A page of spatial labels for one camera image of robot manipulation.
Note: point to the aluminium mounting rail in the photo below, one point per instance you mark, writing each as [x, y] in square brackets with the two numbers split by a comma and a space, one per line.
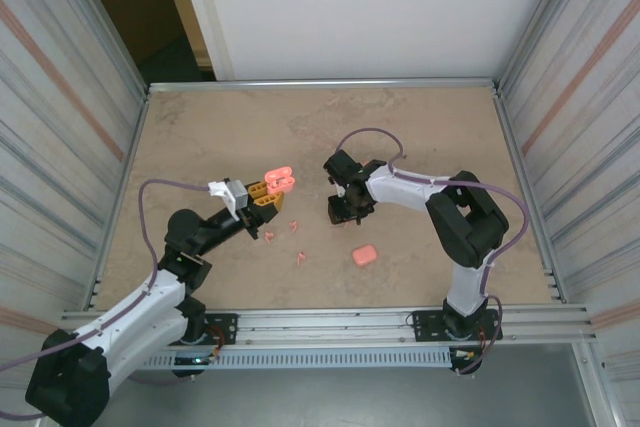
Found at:
[325, 327]

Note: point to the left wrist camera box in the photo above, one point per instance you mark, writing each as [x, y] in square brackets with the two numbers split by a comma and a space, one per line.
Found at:
[239, 193]

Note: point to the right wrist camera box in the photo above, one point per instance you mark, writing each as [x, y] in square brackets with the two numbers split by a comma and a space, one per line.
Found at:
[341, 189]

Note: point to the aluminium frame bar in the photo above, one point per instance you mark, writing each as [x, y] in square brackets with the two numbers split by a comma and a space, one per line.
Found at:
[300, 85]

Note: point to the aluminium frame post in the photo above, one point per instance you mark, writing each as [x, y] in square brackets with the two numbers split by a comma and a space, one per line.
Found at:
[111, 22]
[532, 22]

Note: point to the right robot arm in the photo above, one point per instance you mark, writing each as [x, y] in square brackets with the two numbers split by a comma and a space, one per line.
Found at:
[470, 227]

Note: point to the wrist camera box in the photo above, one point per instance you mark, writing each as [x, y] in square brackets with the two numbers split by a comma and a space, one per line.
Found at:
[239, 193]
[341, 189]

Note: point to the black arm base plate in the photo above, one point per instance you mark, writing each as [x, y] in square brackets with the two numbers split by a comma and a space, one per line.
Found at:
[427, 324]
[225, 327]

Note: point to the aluminium side rail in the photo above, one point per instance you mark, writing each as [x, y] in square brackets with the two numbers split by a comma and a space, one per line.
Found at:
[137, 122]
[506, 122]

